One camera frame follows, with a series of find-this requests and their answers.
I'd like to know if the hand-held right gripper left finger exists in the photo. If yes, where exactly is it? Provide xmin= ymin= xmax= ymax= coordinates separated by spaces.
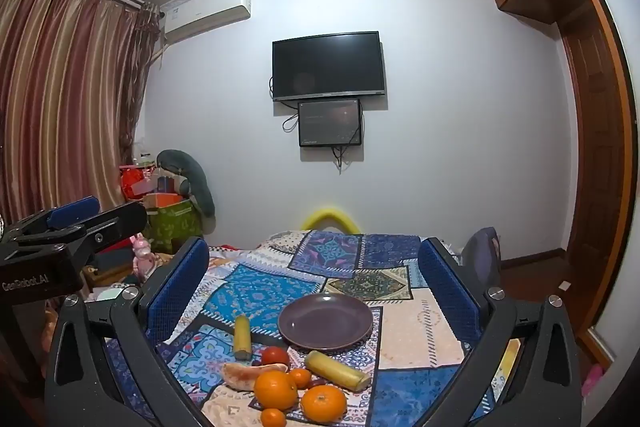
xmin=45 ymin=236 xmax=217 ymax=427

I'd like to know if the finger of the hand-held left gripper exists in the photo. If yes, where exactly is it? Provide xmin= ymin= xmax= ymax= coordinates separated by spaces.
xmin=9 ymin=195 xmax=102 ymax=242
xmin=69 ymin=201 xmax=149 ymax=266

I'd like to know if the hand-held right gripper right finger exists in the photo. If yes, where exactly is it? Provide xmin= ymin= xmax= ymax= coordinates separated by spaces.
xmin=418 ymin=237 xmax=584 ymax=427

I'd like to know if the yellow-green banana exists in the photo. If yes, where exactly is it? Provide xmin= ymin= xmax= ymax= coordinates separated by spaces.
xmin=304 ymin=350 xmax=373 ymax=392
xmin=233 ymin=314 xmax=254 ymax=362

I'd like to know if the pink pomelo slice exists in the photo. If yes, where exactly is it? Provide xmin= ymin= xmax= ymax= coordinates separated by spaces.
xmin=221 ymin=361 xmax=290 ymax=391

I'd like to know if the red tomato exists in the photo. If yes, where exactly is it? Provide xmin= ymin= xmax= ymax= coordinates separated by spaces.
xmin=260 ymin=345 xmax=291 ymax=367

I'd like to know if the dark purple plate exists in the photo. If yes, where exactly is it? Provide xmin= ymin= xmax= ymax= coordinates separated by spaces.
xmin=277 ymin=293 xmax=375 ymax=354

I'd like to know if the large orange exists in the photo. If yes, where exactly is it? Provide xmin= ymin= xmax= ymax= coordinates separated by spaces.
xmin=299 ymin=384 xmax=348 ymax=424
xmin=253 ymin=370 xmax=300 ymax=411

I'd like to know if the pink plush toy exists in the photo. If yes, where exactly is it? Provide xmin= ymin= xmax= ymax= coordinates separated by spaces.
xmin=130 ymin=234 xmax=158 ymax=284

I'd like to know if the red box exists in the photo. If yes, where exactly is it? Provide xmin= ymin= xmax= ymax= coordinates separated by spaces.
xmin=119 ymin=164 xmax=157 ymax=200

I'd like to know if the orange box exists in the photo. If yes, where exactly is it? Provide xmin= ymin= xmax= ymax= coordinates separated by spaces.
xmin=142 ymin=192 xmax=184 ymax=208

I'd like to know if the blue patchwork blanket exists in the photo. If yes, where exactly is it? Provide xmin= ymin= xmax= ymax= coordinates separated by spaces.
xmin=100 ymin=229 xmax=503 ymax=427

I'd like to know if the striped brown curtain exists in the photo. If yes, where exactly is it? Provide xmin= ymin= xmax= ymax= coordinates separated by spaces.
xmin=0 ymin=0 xmax=162 ymax=230

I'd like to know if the yellow foam tube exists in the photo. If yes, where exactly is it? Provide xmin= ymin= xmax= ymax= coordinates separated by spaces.
xmin=299 ymin=205 xmax=364 ymax=236

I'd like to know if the pink slipper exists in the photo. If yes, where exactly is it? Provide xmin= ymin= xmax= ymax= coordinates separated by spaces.
xmin=582 ymin=361 xmax=607 ymax=399

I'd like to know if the brown wooden door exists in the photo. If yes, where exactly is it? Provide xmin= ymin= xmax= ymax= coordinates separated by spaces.
xmin=556 ymin=0 xmax=638 ymax=358

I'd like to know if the small black monitor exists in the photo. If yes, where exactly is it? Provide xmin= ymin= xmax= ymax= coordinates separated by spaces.
xmin=297 ymin=97 xmax=364 ymax=148

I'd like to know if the white air conditioner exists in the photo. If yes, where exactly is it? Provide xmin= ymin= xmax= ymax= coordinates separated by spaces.
xmin=159 ymin=0 xmax=253 ymax=44

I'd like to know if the black monitor cable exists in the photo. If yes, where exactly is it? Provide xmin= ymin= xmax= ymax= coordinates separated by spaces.
xmin=281 ymin=103 xmax=300 ymax=134
xmin=332 ymin=145 xmax=352 ymax=174

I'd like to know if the black wall television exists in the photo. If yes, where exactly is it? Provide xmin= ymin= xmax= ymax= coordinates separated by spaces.
xmin=271 ymin=30 xmax=386 ymax=103

